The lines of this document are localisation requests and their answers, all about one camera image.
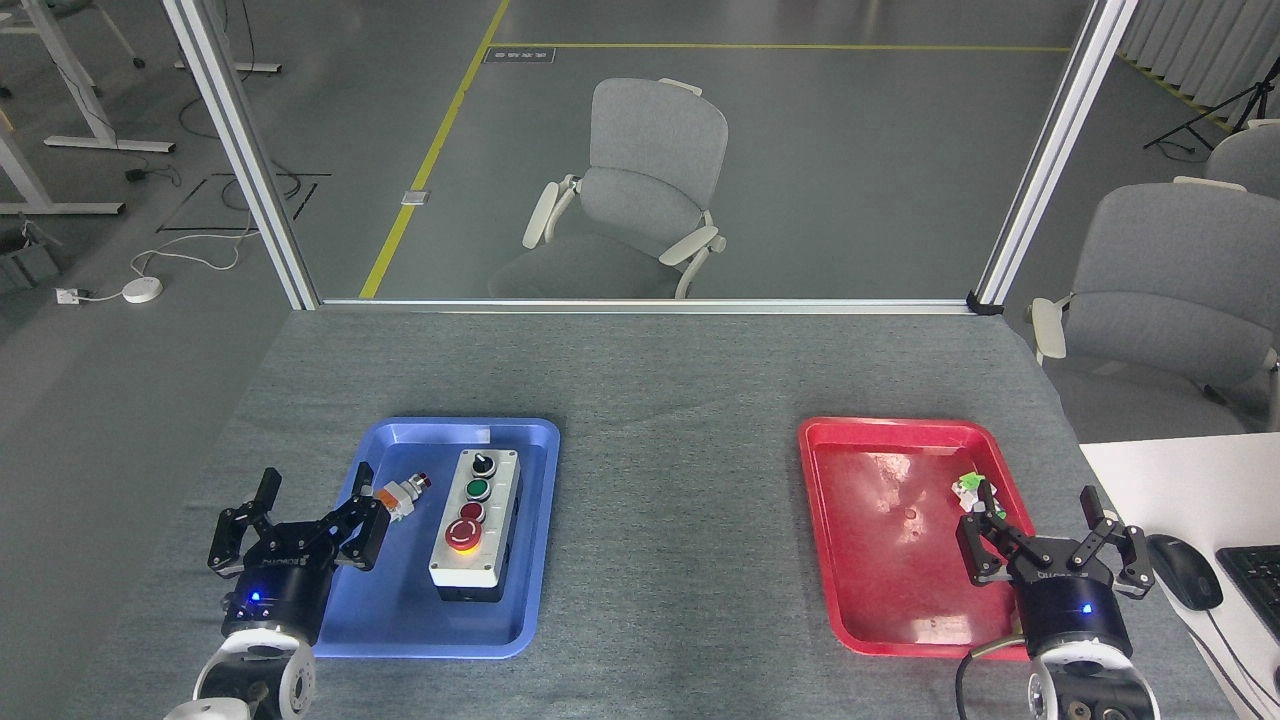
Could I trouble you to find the silver aluminium post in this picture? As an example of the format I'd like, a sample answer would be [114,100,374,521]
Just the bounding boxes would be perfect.
[975,0,1141,313]
[163,0,321,311]

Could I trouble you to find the black keyboard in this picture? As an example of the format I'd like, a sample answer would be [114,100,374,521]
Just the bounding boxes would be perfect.
[1215,545,1280,641]

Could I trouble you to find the grey floor box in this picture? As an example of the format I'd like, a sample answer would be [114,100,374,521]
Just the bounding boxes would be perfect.
[0,240,61,296]

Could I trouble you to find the white desk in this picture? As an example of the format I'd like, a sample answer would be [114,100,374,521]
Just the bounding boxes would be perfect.
[1078,432,1280,720]

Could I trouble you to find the blue plastic tray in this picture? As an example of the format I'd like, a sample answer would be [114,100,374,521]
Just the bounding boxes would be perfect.
[300,417,561,660]

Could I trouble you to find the grey office chair white armrests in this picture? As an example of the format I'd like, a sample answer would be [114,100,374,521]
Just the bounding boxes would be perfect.
[488,78,729,301]

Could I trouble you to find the green-capped push button switch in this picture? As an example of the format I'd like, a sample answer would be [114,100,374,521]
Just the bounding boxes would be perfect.
[950,472,1006,516]

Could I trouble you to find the white pleated curtain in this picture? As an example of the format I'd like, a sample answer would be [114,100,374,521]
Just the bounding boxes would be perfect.
[1115,0,1280,131]

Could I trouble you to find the grey four-button control box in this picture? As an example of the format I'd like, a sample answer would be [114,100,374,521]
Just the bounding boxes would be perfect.
[428,448,522,604]

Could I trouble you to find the black tripod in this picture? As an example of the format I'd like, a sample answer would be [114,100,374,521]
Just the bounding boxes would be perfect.
[1143,70,1280,153]

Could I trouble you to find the white floor cable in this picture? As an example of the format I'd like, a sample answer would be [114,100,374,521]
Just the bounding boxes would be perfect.
[80,230,261,299]

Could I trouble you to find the grey chair backrest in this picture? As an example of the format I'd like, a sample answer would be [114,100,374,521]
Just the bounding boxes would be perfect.
[1203,118,1280,199]

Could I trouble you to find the red plastic tray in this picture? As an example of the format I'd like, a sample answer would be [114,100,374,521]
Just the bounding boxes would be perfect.
[797,417,1041,661]

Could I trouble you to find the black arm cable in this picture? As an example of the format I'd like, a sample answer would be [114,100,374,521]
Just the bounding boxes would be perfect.
[955,640,1031,720]

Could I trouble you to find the silver aluminium crossbar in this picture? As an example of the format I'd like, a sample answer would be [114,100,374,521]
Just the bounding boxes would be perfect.
[318,298,976,316]

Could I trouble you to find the white desk frame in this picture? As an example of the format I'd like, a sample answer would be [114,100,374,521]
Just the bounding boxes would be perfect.
[175,0,283,74]
[0,0,176,216]

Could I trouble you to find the black computer mouse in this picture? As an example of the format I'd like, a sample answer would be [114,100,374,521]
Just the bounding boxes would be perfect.
[1143,533,1224,612]

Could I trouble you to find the grey felt table cloth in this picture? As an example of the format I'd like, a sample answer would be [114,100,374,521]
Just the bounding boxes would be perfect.
[60,310,1236,720]

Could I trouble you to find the red-capped switch with orange block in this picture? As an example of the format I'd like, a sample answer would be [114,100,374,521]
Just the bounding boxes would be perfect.
[375,472,433,521]

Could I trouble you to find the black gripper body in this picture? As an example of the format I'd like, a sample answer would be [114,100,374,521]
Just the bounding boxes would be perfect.
[222,522,339,646]
[1010,548,1133,661]

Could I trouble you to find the black floor cable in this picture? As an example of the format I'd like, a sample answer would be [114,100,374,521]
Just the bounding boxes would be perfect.
[178,95,333,233]

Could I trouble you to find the large grey office chair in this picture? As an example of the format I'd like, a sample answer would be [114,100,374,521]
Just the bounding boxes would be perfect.
[1030,177,1280,441]

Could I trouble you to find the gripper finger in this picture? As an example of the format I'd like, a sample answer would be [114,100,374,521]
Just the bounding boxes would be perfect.
[207,467,283,579]
[315,462,391,573]
[955,480,1041,586]
[1065,485,1156,601]

